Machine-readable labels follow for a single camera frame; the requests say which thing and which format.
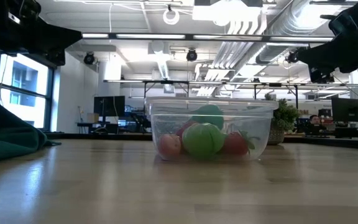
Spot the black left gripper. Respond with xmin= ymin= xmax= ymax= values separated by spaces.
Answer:
xmin=0 ymin=0 xmax=83 ymax=67

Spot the clear plastic tupperware container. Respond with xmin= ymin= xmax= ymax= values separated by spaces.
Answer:
xmin=144 ymin=96 xmax=280 ymax=162

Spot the red plastic strawberry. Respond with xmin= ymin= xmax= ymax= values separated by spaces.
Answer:
xmin=175 ymin=120 xmax=198 ymax=138
xmin=222 ymin=130 xmax=257 ymax=156

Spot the green plastic pear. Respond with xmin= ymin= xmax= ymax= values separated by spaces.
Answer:
xmin=191 ymin=104 xmax=226 ymax=130

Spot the black computer monitor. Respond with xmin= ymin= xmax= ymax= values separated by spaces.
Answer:
xmin=331 ymin=97 xmax=358 ymax=123
xmin=93 ymin=95 xmax=126 ymax=118

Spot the person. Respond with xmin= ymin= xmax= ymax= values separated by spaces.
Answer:
xmin=308 ymin=114 xmax=323 ymax=135

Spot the artificial succulent in grey pot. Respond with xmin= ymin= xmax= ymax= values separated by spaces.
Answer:
xmin=264 ymin=93 xmax=301 ymax=146

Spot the long ceiling light strip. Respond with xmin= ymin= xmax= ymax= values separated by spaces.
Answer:
xmin=81 ymin=32 xmax=335 ymax=44

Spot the dark green cloth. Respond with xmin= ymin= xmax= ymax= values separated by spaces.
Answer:
xmin=0 ymin=90 xmax=62 ymax=167

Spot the silver ventilation duct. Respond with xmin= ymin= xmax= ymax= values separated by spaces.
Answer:
xmin=255 ymin=0 xmax=335 ymax=65

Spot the white coiled cable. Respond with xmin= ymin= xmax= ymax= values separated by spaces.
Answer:
xmin=162 ymin=7 xmax=180 ymax=26

